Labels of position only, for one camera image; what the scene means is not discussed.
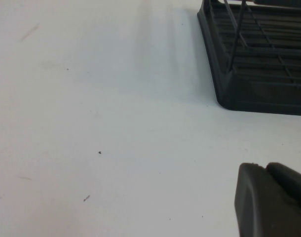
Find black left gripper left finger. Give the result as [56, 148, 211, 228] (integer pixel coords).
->
[234, 162, 301, 237]

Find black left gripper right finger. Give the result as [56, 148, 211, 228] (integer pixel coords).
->
[266, 162, 301, 210]

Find black dish drying rack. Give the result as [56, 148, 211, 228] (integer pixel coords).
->
[196, 0, 301, 117]

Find black wire dish rack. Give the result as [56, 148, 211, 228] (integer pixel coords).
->
[223, 0, 301, 86]

